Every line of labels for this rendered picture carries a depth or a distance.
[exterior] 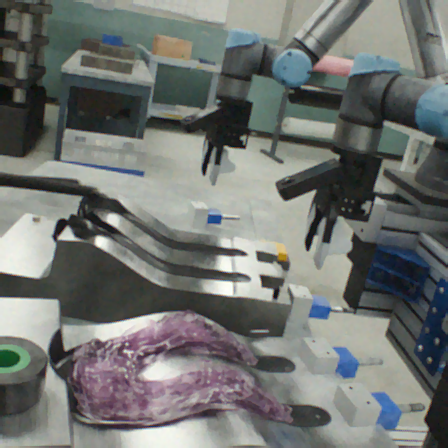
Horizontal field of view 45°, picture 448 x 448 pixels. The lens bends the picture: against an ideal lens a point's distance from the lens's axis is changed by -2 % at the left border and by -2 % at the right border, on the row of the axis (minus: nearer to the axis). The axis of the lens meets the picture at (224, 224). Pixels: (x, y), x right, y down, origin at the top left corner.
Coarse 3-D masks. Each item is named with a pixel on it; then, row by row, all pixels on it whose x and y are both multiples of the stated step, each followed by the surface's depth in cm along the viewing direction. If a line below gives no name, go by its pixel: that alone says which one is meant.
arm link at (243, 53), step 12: (228, 36) 125; (240, 36) 122; (252, 36) 122; (228, 48) 124; (240, 48) 123; (252, 48) 123; (228, 60) 124; (240, 60) 123; (252, 60) 124; (228, 72) 125; (240, 72) 124; (252, 72) 126
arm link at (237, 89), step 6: (222, 78) 126; (228, 78) 125; (222, 84) 126; (228, 84) 125; (234, 84) 125; (240, 84) 125; (246, 84) 126; (216, 90) 129; (222, 90) 127; (228, 90) 126; (234, 90) 126; (240, 90) 126; (246, 90) 127; (228, 96) 127; (234, 96) 126; (240, 96) 127; (246, 96) 128
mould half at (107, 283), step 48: (0, 240) 95; (48, 240) 99; (96, 240) 85; (144, 240) 96; (192, 240) 106; (240, 240) 109; (0, 288) 86; (48, 288) 86; (96, 288) 86; (144, 288) 86; (192, 288) 87; (240, 288) 89
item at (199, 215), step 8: (192, 208) 137; (200, 208) 135; (208, 208) 137; (192, 216) 137; (200, 216) 136; (208, 216) 137; (216, 216) 138; (224, 216) 141; (232, 216) 141; (192, 224) 136; (200, 224) 137; (216, 224) 139
